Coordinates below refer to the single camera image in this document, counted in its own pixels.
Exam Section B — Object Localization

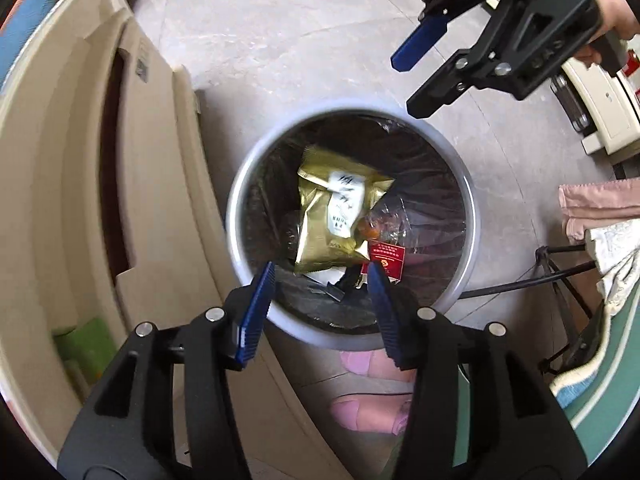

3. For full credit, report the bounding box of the red cigarette pack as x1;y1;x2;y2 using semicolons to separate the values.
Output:
360;240;406;283

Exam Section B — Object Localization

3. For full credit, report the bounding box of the gold foil snack bag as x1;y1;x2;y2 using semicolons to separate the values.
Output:
294;145;395;274

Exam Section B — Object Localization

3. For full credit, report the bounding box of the orange drink bottle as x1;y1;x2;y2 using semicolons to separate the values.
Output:
356;207;412;248

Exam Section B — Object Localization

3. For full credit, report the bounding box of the white round trash bin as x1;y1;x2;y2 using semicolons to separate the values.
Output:
227;106;480;350

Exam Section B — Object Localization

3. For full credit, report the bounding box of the person right hand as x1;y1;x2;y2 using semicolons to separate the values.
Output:
574;0;639;68

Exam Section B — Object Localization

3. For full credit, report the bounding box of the pink slipper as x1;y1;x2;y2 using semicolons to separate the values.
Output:
330;394;412;436

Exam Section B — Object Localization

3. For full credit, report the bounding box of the white tv cabinet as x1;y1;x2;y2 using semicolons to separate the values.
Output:
550;37;639;165

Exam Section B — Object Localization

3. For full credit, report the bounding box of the cream coffee table base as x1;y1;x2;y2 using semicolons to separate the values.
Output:
1;0;347;479

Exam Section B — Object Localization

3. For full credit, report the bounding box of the sectional sofa with lace cover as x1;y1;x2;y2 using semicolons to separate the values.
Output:
1;0;55;84

